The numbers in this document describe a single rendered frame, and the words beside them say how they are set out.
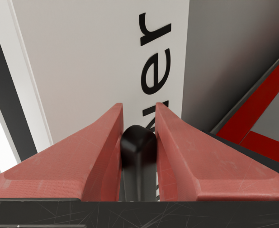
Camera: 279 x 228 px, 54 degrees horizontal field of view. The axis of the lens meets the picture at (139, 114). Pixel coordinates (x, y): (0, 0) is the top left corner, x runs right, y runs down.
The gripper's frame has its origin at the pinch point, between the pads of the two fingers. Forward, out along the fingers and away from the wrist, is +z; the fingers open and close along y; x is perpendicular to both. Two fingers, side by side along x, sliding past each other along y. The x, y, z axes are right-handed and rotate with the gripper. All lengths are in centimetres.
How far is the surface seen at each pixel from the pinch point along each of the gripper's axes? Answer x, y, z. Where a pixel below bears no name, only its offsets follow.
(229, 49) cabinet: 6.2, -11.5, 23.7
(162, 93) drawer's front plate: 1.7, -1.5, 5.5
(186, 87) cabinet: 7.3, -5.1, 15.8
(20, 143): 2.6, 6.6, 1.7
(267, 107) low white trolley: 13.8, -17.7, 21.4
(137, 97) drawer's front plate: 0.8, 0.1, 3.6
